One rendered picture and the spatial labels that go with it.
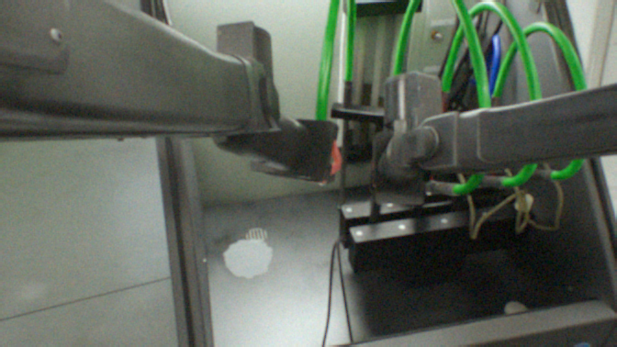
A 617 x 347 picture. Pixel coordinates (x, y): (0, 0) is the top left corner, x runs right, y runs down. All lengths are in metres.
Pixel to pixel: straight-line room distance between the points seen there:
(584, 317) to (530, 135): 0.47
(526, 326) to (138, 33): 0.75
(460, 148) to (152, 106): 0.38
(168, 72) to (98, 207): 2.41
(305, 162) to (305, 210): 0.62
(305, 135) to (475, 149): 0.17
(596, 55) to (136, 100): 0.87
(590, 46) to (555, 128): 0.50
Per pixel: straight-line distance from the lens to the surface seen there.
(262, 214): 1.17
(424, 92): 0.63
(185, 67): 0.27
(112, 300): 2.20
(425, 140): 0.56
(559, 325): 0.90
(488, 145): 0.53
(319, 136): 0.56
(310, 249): 1.09
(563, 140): 0.49
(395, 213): 0.96
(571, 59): 0.82
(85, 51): 0.18
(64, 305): 2.25
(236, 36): 0.51
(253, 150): 0.49
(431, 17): 1.09
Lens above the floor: 1.60
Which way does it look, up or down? 37 degrees down
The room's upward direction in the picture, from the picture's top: straight up
